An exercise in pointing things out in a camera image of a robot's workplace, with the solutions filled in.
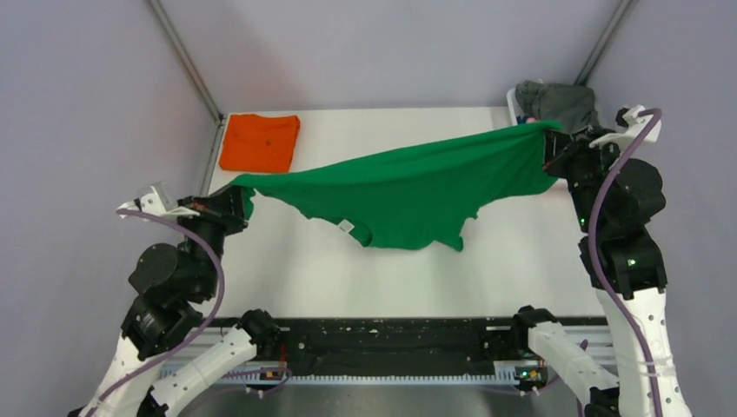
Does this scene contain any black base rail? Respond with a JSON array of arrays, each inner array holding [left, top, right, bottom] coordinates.
[[155, 314, 623, 387]]

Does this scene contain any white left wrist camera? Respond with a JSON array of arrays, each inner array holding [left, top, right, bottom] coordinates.
[[117, 182, 199, 221]]

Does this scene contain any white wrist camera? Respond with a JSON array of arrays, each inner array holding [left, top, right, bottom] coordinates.
[[117, 182, 199, 221], [588, 105, 649, 151]]

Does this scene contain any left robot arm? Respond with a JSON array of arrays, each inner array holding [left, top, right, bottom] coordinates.
[[75, 183, 291, 416]]

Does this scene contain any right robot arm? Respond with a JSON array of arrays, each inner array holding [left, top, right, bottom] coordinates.
[[509, 132, 691, 416]]

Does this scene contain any white laundry basket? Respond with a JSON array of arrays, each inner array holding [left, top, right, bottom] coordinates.
[[506, 87, 528, 125]]

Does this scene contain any folded orange t shirt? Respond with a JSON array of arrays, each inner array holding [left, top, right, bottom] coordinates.
[[219, 114, 301, 174]]

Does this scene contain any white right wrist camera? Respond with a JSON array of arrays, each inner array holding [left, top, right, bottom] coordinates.
[[588, 105, 649, 151]]

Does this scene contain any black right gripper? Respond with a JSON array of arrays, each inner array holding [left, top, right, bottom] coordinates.
[[541, 123, 627, 234]]

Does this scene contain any green t shirt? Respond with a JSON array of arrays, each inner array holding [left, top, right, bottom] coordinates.
[[231, 120, 561, 251]]

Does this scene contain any grey t shirt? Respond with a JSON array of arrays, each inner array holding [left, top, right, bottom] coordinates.
[[514, 80, 601, 134]]

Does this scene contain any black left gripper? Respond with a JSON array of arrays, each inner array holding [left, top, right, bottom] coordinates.
[[170, 178, 250, 297]]

